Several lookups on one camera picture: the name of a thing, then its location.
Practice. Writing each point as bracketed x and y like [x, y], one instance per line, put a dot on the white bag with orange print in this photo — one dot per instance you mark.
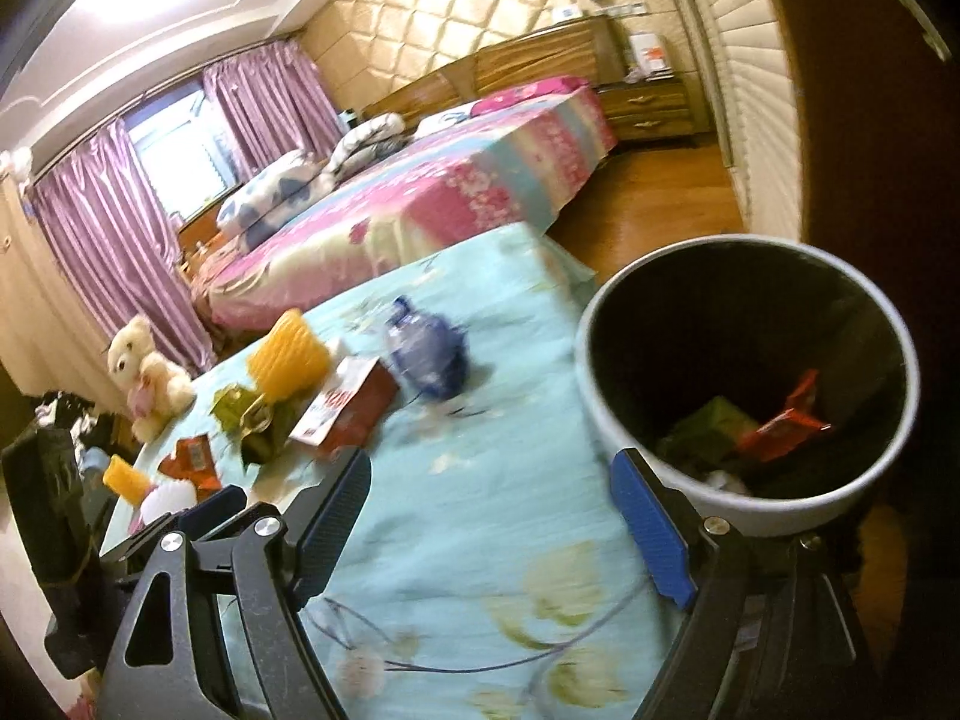
[649, 56]

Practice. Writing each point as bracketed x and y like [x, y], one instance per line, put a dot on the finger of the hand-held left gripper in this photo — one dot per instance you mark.
[217, 506]

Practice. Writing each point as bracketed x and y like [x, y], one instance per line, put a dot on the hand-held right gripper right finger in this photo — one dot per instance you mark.
[652, 532]

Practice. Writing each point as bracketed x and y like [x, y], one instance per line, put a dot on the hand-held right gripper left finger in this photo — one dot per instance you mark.
[334, 525]

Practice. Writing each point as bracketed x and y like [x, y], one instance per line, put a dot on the bed with pink floral sheet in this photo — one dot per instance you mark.
[450, 187]

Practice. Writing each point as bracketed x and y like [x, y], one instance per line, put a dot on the small white box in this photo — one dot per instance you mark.
[568, 14]

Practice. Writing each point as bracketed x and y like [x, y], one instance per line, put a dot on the white foam block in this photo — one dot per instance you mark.
[171, 501]

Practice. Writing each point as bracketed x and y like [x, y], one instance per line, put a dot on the beige cabinet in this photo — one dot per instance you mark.
[37, 285]

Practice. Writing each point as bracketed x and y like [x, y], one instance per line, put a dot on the wide pink curtain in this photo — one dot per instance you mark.
[105, 240]

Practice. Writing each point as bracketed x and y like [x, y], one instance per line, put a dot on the large yellow sponge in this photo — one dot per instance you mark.
[289, 360]

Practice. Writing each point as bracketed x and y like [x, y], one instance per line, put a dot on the cream teddy bear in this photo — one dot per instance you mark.
[146, 375]

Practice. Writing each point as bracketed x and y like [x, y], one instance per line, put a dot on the blue and white folded quilt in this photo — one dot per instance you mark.
[270, 195]

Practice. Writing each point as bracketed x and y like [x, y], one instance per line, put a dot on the wooden headboard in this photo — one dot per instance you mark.
[540, 52]

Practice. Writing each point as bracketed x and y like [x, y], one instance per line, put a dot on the pink pillow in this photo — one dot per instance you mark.
[525, 94]

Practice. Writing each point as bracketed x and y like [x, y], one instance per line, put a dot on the dark green packet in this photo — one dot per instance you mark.
[270, 435]

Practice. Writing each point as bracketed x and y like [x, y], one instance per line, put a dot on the wooden nightstand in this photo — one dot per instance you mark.
[652, 109]
[199, 236]

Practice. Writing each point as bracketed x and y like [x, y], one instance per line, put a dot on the red and white tissue box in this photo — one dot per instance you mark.
[337, 405]

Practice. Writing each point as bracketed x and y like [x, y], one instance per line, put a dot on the crushed blue plastic bottle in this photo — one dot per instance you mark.
[424, 352]

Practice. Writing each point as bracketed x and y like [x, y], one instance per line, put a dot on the white pillow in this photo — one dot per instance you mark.
[448, 120]

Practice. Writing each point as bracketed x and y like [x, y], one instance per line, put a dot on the blue floral blanket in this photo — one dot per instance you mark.
[487, 502]

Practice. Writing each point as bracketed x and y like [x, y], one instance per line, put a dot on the cream louvered wardrobe doors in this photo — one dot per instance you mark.
[735, 90]

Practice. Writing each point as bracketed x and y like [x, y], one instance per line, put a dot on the grey and white folded quilt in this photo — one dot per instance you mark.
[367, 142]

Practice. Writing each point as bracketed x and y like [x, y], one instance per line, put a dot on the window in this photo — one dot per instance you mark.
[180, 157]

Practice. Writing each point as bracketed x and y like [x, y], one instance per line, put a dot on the red snack packet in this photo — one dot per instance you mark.
[787, 424]
[191, 461]

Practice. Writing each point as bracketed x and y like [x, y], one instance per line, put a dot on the small yellow sponge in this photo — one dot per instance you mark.
[126, 478]

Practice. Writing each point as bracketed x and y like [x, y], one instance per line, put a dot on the narrow pink curtain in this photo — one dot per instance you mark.
[270, 105]

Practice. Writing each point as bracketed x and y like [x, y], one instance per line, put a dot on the crumpled white tissue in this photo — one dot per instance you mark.
[724, 481]

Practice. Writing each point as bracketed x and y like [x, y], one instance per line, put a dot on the white trash bin black liner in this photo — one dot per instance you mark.
[780, 514]

